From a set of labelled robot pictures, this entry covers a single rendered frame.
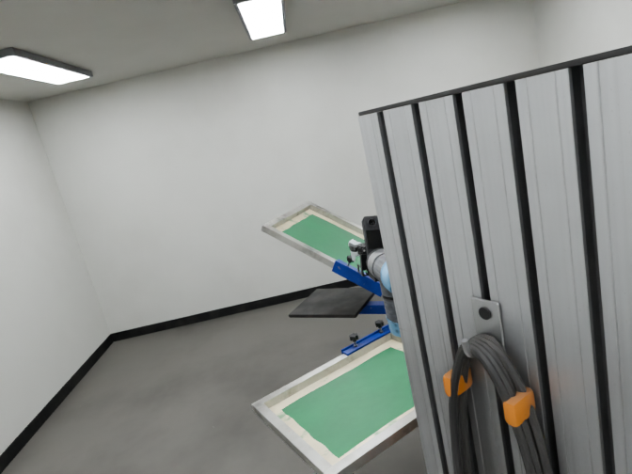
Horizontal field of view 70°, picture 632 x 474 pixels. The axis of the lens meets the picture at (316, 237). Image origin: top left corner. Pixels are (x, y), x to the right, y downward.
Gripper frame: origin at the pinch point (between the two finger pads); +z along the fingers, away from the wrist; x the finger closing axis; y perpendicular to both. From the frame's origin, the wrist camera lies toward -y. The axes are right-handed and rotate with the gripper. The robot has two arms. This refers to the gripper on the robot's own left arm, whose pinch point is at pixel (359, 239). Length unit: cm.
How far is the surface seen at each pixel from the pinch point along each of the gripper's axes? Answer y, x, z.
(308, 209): 15, 11, 171
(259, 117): -61, -2, 416
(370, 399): 72, 7, 29
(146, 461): 186, -123, 178
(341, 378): 73, 1, 49
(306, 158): -10, 48, 411
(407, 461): 163, 46, 99
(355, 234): 32, 36, 149
